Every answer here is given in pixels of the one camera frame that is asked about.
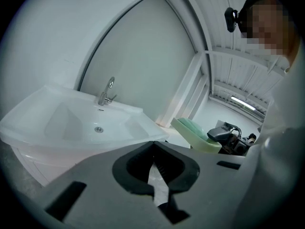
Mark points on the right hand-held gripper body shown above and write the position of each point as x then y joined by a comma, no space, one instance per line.
238,144

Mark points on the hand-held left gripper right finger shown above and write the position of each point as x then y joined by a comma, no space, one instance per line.
209,182

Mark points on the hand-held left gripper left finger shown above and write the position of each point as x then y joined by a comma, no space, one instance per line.
100,175

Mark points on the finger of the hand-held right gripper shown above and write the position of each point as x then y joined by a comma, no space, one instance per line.
219,134

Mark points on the green soap bar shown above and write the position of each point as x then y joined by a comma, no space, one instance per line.
193,128

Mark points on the person's beige shirt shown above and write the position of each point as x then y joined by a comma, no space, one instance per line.
274,151

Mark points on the fluorescent ceiling lamp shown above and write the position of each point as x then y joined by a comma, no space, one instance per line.
243,103

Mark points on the chrome sink drain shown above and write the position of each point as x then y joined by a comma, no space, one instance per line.
98,129

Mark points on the chrome sink faucet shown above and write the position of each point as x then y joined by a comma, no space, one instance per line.
103,99

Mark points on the white ceramic vanity sink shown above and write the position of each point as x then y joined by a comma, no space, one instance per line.
35,118

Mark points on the frosted glass partition panel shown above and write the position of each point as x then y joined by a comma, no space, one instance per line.
143,56

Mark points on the person's head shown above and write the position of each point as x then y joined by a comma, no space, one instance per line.
267,27

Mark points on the white metal beam frame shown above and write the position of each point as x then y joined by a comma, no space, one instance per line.
188,80

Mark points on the grey partition frame post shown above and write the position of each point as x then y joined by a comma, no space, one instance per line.
80,80

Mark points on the black head-worn camera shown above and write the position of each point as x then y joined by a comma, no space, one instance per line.
230,20

